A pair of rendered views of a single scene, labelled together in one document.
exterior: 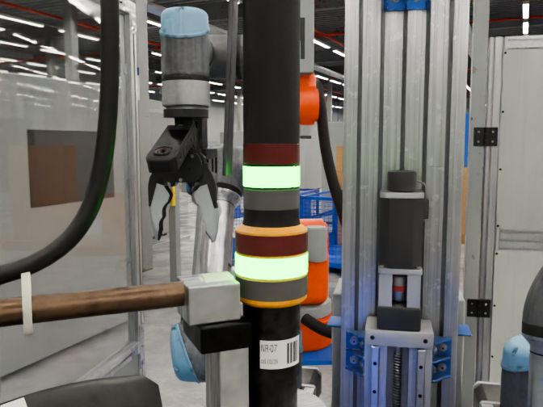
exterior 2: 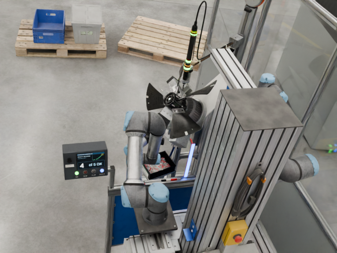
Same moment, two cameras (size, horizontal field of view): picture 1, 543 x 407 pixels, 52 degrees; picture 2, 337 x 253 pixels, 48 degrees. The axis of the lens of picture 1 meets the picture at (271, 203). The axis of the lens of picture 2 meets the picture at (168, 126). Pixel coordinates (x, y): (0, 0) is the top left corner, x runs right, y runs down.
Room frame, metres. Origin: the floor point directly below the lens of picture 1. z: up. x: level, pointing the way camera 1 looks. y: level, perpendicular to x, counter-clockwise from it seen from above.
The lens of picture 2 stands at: (2.10, -1.24, 2.88)
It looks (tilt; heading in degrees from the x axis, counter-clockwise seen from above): 41 degrees down; 146
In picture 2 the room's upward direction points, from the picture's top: 10 degrees clockwise
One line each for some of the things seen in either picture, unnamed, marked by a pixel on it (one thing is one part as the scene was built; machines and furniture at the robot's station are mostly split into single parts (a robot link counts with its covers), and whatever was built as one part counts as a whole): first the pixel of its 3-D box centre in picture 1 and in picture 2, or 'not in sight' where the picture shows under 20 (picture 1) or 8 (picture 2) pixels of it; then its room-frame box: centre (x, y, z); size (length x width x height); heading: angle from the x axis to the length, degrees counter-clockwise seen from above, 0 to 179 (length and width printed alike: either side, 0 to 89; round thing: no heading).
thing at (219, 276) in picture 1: (216, 290); not in sight; (0.32, 0.03, 1.54); 0.02 x 0.02 x 0.02; 23
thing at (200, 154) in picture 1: (188, 148); not in sight; (0.90, 0.13, 1.62); 0.09 x 0.08 x 0.12; 168
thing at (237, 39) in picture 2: not in sight; (236, 40); (0.08, 0.58, 1.54); 0.10 x 0.07 x 0.09; 113
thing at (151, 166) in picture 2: not in sight; (156, 166); (0.49, -0.21, 0.83); 0.19 x 0.14 x 0.03; 93
